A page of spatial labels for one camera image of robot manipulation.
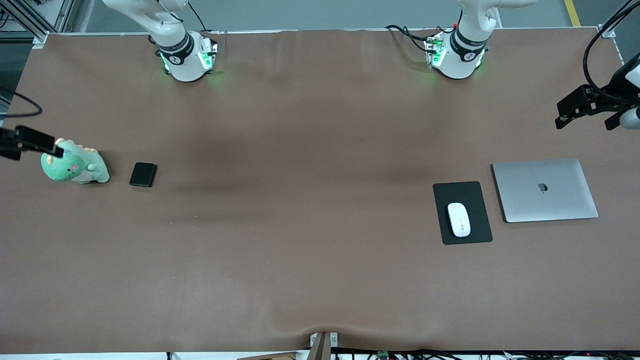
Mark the black mouse pad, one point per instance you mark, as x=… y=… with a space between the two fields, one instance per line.
x=470 y=192

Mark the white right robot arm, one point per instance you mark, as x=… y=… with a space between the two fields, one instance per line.
x=182 y=65

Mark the green dinosaur plush toy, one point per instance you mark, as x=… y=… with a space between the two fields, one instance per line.
x=75 y=167

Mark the white computer mouse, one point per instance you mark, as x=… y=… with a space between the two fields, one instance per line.
x=459 y=217

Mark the grey table edge bracket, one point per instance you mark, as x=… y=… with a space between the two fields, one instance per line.
x=320 y=347

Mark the brown table cover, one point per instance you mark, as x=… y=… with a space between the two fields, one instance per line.
x=350 y=275

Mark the silver closed laptop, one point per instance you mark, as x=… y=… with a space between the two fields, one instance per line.
x=545 y=205

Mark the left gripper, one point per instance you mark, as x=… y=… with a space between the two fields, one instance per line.
x=604 y=96

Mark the aluminium frame profile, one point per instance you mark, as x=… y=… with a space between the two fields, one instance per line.
x=607 y=31
x=25 y=20

